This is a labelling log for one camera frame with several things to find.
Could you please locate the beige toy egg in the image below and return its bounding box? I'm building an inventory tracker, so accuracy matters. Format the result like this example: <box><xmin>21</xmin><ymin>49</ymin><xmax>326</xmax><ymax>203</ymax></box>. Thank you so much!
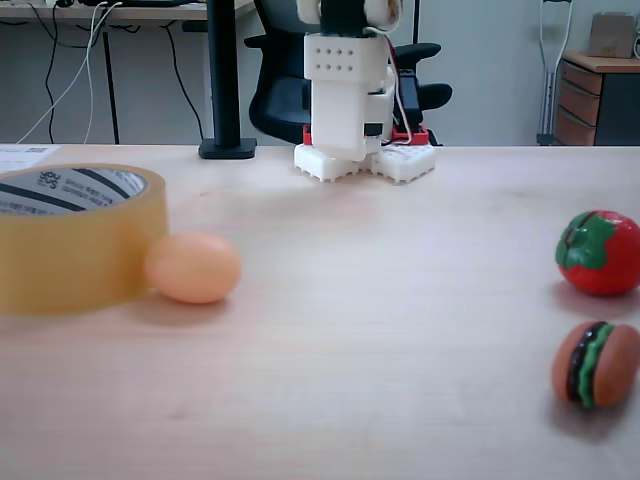
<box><xmin>143</xmin><ymin>231</ymin><xmax>243</xmax><ymax>305</ymax></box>

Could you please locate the black office chair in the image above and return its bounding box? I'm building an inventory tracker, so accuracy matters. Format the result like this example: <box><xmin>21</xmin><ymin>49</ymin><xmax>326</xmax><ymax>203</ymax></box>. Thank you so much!
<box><xmin>243</xmin><ymin>0</ymin><xmax>454</xmax><ymax>148</ymax></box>

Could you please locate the black pole stand with base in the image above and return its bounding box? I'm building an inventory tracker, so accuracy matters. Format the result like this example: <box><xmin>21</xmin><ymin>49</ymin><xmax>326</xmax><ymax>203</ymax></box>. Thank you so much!
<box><xmin>198</xmin><ymin>0</ymin><xmax>259</xmax><ymax>161</ymax></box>

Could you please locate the yellowish packing tape roll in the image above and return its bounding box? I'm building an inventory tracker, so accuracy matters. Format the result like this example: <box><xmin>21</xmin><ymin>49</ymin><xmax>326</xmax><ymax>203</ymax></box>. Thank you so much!
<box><xmin>0</xmin><ymin>162</ymin><xmax>170</xmax><ymax>317</ymax></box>

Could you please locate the grey metal crutch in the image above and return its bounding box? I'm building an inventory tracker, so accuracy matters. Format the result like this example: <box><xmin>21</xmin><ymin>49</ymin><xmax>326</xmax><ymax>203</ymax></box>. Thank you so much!
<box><xmin>536</xmin><ymin>0</ymin><xmax>574</xmax><ymax>147</ymax></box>

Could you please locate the background desk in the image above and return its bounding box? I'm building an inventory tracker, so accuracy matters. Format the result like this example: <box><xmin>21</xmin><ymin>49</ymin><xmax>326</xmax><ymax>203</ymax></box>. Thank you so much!
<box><xmin>0</xmin><ymin>0</ymin><xmax>256</xmax><ymax>146</ymax></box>

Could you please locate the red toy tomato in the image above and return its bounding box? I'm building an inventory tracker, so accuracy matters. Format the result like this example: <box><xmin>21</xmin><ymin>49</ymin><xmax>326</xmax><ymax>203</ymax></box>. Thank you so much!
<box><xmin>555</xmin><ymin>209</ymin><xmax>640</xmax><ymax>297</ymax></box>

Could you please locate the wooden drawer cabinet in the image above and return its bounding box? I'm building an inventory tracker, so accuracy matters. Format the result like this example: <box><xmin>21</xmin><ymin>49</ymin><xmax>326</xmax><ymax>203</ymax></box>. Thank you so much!
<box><xmin>553</xmin><ymin>49</ymin><xmax>640</xmax><ymax>147</ymax></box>

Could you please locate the white printed paper sheet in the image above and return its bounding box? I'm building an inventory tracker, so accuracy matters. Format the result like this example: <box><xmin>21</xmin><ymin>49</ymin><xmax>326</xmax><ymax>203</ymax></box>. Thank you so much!
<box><xmin>0</xmin><ymin>143</ymin><xmax>60</xmax><ymax>174</ymax></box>

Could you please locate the toy hamburger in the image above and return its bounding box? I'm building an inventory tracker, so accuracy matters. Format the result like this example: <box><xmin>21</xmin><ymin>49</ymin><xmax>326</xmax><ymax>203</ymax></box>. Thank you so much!
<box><xmin>551</xmin><ymin>320</ymin><xmax>640</xmax><ymax>411</ymax></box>

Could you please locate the brown cardboard box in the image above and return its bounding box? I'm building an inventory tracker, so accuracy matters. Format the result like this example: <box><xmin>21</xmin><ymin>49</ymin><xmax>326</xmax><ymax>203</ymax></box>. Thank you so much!
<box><xmin>585</xmin><ymin>11</ymin><xmax>637</xmax><ymax>59</ymax></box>

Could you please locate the red white servo cable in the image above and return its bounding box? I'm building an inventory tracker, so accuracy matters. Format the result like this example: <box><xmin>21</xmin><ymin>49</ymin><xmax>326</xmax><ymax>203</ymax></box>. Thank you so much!
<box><xmin>370</xmin><ymin>27</ymin><xmax>417</xmax><ymax>147</ymax></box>

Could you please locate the black hanging cable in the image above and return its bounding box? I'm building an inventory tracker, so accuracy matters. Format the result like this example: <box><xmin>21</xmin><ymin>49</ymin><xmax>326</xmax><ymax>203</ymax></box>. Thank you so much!
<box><xmin>29</xmin><ymin>3</ymin><xmax>72</xmax><ymax>145</ymax></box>
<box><xmin>162</xmin><ymin>22</ymin><xmax>207</xmax><ymax>144</ymax></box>

